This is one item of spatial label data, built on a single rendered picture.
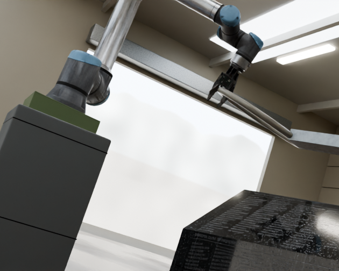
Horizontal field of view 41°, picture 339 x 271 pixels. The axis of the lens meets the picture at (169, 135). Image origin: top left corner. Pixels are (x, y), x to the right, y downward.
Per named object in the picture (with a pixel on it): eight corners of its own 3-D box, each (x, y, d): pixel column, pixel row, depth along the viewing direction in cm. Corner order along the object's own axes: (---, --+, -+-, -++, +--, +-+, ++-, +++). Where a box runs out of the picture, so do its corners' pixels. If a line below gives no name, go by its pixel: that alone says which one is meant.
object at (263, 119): (319, 162, 214) (323, 157, 214) (270, 124, 180) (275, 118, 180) (249, 118, 249) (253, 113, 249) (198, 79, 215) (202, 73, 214)
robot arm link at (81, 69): (51, 77, 197) (66, 42, 201) (64, 92, 213) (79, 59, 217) (82, 87, 194) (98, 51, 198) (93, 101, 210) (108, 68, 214)
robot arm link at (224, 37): (226, 13, 215) (248, 27, 212) (226, 26, 226) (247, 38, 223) (214, 28, 214) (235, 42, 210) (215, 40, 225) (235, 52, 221)
